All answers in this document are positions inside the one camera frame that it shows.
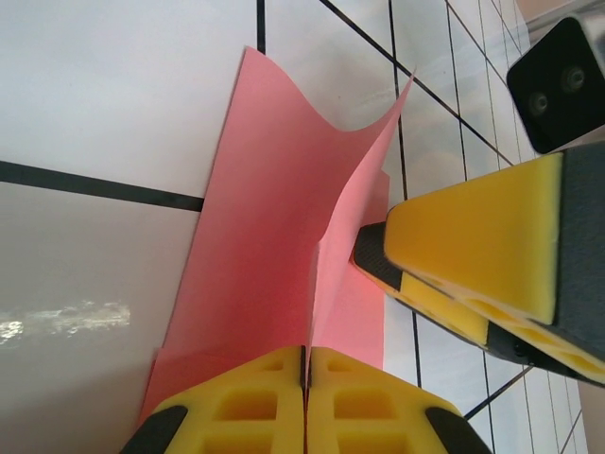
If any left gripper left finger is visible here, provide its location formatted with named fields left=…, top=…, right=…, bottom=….
left=117, top=345, right=303, bottom=454

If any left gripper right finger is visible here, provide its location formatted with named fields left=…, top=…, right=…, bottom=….
left=306, top=347, right=495, bottom=454

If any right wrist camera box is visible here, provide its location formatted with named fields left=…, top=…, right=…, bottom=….
left=505, top=0, right=605, bottom=155

